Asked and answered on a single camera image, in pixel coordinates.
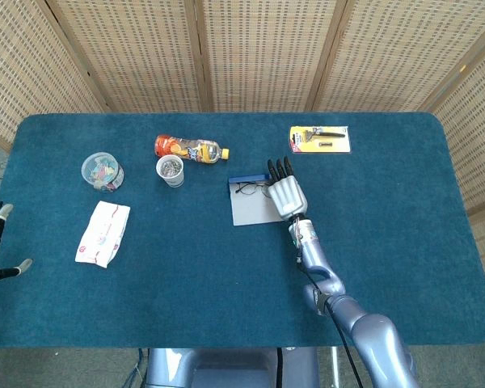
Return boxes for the orange drink bottle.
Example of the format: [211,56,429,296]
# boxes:
[154,134,231,166]

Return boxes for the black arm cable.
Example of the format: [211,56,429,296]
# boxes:
[295,253,365,388]

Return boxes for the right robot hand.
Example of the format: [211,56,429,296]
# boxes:
[266,156,310,221]

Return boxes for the clear jar of binder clips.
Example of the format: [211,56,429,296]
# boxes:
[81,151,125,193]

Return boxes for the woven folding screen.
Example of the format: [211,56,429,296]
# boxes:
[0,0,485,259]

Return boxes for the blue glasses case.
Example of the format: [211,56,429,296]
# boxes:
[227,173,284,227]

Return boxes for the black eyeglasses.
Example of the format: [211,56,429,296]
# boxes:
[234,181,272,199]

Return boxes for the black velcro strap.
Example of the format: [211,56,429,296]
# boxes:
[314,291,333,317]

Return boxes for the clear plastic cup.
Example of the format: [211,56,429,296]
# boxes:
[155,154,186,188]

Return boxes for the blue floor cables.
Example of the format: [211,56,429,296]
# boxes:
[123,348,151,388]

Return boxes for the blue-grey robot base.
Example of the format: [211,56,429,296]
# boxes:
[145,346,320,388]

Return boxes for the yellow razor blister pack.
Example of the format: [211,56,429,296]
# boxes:
[289,124,352,155]

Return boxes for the white tissue pack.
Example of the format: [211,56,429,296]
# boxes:
[74,200,132,269]

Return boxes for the teal table carpet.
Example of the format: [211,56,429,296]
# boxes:
[0,112,485,349]

